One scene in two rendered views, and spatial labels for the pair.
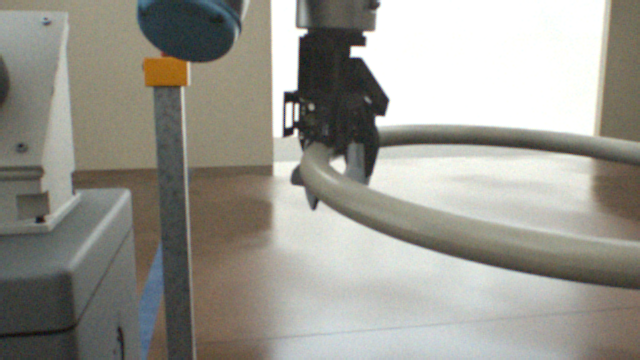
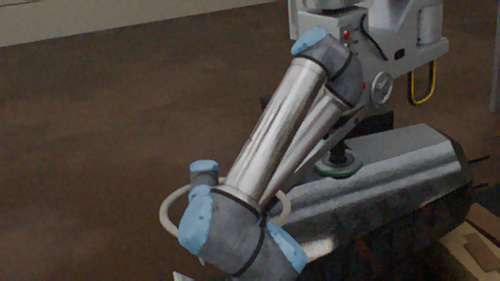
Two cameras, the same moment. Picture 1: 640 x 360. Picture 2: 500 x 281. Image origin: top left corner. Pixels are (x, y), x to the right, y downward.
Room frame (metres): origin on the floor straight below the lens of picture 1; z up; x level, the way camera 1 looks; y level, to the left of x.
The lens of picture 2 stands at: (0.71, 1.75, 2.17)
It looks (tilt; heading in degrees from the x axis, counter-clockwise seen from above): 26 degrees down; 255
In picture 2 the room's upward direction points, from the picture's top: 3 degrees counter-clockwise
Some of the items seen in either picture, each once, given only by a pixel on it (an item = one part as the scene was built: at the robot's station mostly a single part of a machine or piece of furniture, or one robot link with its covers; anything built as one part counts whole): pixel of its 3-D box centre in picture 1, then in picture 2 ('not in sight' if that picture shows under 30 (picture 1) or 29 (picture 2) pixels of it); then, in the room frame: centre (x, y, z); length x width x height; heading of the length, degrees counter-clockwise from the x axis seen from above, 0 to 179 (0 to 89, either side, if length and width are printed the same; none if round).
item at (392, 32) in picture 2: not in sight; (393, 41); (-0.34, -0.76, 1.30); 0.74 x 0.23 x 0.49; 31
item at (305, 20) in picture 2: not in sight; (347, 56); (-0.07, -0.60, 1.32); 0.36 x 0.22 x 0.45; 31
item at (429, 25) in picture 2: not in sight; (422, 20); (-0.57, -0.91, 1.34); 0.19 x 0.19 x 0.20
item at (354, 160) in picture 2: not in sight; (338, 160); (0.00, -0.56, 0.84); 0.21 x 0.21 x 0.01
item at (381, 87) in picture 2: not in sight; (375, 85); (-0.17, -0.52, 1.20); 0.15 x 0.10 x 0.15; 31
